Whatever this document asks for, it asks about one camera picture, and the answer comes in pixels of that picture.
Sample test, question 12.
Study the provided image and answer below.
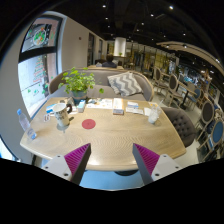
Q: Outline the person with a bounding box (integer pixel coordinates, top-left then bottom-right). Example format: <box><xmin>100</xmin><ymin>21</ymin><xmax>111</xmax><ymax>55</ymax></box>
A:
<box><xmin>101</xmin><ymin>54</ymin><xmax>118</xmax><ymax>69</ymax></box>

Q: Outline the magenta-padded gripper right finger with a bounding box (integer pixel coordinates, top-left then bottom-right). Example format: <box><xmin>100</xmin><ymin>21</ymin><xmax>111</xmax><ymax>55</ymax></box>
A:
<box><xmin>131</xmin><ymin>142</ymin><xmax>184</xmax><ymax>186</ymax></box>

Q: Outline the grey curved sofa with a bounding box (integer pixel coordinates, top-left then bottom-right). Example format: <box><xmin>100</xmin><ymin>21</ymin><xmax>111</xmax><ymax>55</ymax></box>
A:
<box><xmin>48</xmin><ymin>68</ymin><xmax>155</xmax><ymax>103</ymax></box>

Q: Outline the small blue white booklet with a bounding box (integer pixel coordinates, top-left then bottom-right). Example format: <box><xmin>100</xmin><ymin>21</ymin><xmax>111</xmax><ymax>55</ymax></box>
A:
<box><xmin>126</xmin><ymin>100</ymin><xmax>140</xmax><ymax>109</ymax></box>

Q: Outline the white box with orange print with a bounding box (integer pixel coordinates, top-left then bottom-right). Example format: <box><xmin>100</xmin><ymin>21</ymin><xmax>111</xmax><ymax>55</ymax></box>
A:
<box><xmin>112</xmin><ymin>97</ymin><xmax>125</xmax><ymax>116</ymax></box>

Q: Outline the group of round-backed chairs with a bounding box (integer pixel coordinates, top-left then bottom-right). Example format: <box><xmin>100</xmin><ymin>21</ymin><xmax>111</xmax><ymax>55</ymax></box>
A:
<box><xmin>151</xmin><ymin>64</ymin><xmax>224</xmax><ymax>161</ymax></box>

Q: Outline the group of ceiling spotlights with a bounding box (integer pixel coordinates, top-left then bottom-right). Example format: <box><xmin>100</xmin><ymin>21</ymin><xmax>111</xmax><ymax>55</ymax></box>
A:
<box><xmin>99</xmin><ymin>3</ymin><xmax>221</xmax><ymax>64</ymax></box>

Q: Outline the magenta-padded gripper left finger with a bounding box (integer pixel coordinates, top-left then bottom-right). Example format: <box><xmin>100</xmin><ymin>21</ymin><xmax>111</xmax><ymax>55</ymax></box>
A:
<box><xmin>41</xmin><ymin>142</ymin><xmax>92</xmax><ymax>186</ymax></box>

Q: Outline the blue and white pack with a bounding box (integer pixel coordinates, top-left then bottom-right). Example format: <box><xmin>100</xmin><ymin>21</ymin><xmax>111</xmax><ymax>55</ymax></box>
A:
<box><xmin>45</xmin><ymin>103</ymin><xmax>58</xmax><ymax>114</ymax></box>

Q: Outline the white round pillar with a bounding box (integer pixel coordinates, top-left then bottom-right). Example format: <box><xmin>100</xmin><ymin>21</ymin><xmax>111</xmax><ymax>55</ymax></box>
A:
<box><xmin>113</xmin><ymin>36</ymin><xmax>128</xmax><ymax>58</ymax></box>

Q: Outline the grey white chevron cushion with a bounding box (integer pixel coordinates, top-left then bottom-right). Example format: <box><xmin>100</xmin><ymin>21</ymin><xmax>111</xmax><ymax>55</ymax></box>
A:
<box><xmin>106</xmin><ymin>71</ymin><xmax>144</xmax><ymax>98</ymax></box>

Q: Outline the grey tufted chair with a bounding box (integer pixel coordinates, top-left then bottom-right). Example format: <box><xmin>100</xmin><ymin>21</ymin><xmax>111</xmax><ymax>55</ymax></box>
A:
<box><xmin>161</xmin><ymin>105</ymin><xmax>198</xmax><ymax>148</ymax></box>

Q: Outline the flat round red coaster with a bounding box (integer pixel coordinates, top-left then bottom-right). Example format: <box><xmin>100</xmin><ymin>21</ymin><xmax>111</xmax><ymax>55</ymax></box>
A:
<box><xmin>81</xmin><ymin>118</ymin><xmax>97</xmax><ymax>130</ymax></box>

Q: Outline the window with holiday decals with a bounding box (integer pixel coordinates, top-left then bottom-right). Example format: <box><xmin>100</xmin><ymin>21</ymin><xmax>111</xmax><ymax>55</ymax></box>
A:
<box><xmin>17</xmin><ymin>13</ymin><xmax>64</xmax><ymax>118</ymax></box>

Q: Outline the green potted plant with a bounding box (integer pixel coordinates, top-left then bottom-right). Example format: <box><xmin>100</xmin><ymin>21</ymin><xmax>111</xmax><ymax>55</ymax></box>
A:
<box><xmin>58</xmin><ymin>67</ymin><xmax>105</xmax><ymax>105</ymax></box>

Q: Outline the clear blue-capped water bottle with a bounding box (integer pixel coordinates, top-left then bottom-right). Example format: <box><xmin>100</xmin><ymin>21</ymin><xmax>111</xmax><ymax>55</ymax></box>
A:
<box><xmin>16</xmin><ymin>108</ymin><xmax>38</xmax><ymax>140</ymax></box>

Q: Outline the white printed leaflet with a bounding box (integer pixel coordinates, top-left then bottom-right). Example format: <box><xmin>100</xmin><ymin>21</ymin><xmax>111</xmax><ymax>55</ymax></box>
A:
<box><xmin>87</xmin><ymin>98</ymin><xmax>114</xmax><ymax>110</ymax></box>

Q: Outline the white mug with black print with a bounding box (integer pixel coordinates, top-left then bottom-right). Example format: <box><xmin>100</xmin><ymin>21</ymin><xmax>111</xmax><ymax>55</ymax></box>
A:
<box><xmin>52</xmin><ymin>102</ymin><xmax>74</xmax><ymax>128</ymax></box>

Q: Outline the black table pedestal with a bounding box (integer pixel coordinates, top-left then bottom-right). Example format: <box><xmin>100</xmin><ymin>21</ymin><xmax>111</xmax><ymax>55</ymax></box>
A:
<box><xmin>113</xmin><ymin>169</ymin><xmax>139</xmax><ymax>177</ymax></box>

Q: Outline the small light blue box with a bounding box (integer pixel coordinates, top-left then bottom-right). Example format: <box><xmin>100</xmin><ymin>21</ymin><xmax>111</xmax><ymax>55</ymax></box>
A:
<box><xmin>77</xmin><ymin>100</ymin><xmax>87</xmax><ymax>113</ymax></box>

